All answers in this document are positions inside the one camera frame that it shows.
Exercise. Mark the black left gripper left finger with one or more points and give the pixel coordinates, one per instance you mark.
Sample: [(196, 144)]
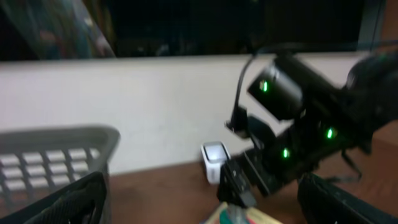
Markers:
[(82, 201)]

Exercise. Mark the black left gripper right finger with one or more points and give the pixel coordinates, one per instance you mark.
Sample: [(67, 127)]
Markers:
[(324, 203)]

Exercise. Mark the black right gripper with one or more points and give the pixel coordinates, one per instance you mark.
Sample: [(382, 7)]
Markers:
[(276, 160)]

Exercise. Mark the yellow snack bag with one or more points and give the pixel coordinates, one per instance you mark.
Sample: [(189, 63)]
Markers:
[(232, 214)]

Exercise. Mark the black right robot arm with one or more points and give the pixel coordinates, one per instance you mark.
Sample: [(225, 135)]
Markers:
[(324, 119)]

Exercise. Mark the white barcode scanner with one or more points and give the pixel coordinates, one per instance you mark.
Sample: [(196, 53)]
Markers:
[(214, 155)]

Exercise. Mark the grey plastic basket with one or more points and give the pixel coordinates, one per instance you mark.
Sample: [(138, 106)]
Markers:
[(35, 163)]

